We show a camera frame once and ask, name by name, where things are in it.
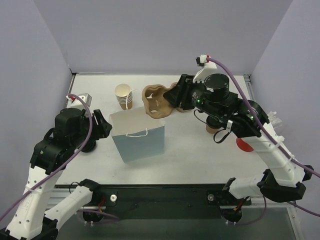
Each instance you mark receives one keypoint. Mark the light blue paper bag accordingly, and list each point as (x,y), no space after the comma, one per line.
(137,135)

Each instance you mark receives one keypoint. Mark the stack of brown paper cups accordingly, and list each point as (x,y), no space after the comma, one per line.
(123,93)

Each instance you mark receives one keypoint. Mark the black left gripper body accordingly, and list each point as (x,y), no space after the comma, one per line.
(94,124)

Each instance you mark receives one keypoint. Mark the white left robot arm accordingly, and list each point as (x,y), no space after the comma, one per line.
(32,219)

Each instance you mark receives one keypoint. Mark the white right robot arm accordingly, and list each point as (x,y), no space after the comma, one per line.
(283,179)

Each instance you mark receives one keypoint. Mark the remaining brown pulp carrier stack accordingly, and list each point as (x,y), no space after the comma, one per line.
(178,108)

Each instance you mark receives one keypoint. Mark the brown cup with black lid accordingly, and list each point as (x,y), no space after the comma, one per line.
(213,125)

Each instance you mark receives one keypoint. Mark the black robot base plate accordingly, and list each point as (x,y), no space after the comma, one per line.
(168,201)

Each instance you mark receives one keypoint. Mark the brown pulp cup carrier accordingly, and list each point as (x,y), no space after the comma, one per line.
(156,106)

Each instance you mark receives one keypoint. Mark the red straw holder cup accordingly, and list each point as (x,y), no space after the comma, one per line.
(244,146)

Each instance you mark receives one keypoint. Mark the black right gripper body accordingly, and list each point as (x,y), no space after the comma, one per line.
(184,91)

